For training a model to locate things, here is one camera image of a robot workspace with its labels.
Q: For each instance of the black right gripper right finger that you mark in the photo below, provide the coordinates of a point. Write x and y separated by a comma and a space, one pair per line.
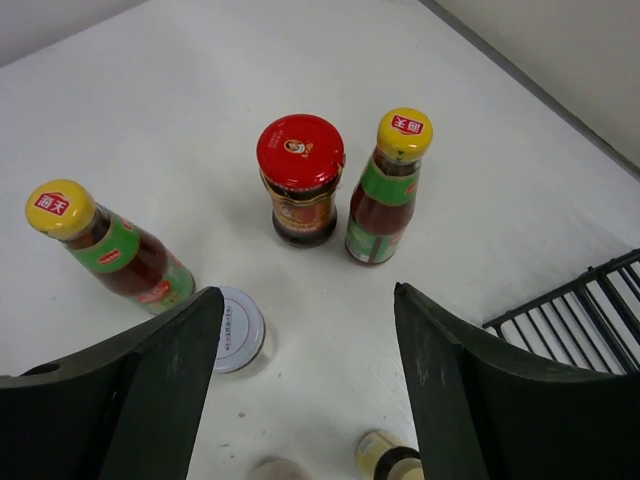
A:
485, 409

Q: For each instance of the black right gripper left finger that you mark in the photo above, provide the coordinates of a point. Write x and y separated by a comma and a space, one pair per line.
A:
128, 407

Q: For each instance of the red-lid chili sauce jar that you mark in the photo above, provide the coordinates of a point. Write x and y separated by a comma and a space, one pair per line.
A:
301, 158

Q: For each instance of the yellow-capped green-label sauce bottle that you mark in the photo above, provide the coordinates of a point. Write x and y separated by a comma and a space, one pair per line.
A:
127, 260

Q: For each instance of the white-lid glass jar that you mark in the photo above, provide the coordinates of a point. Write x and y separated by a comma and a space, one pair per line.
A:
245, 344

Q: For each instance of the small brown-cap yellow bottle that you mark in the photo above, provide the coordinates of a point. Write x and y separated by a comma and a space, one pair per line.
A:
382, 456

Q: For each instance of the black wire rack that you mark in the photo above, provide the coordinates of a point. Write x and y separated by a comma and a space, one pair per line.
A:
591, 322

